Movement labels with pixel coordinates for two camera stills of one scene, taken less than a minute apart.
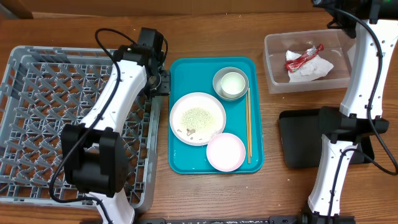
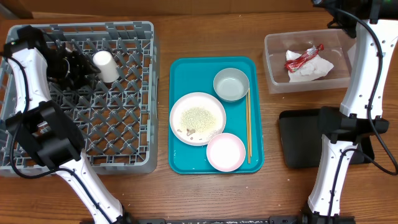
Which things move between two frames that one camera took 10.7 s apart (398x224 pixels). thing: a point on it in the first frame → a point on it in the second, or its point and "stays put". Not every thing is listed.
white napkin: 314,68 stays put
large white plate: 196,117 stays put
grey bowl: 219,74 stays put
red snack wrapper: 292,66 stays put
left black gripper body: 160,84 → 66,72
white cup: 232,84 → 105,61
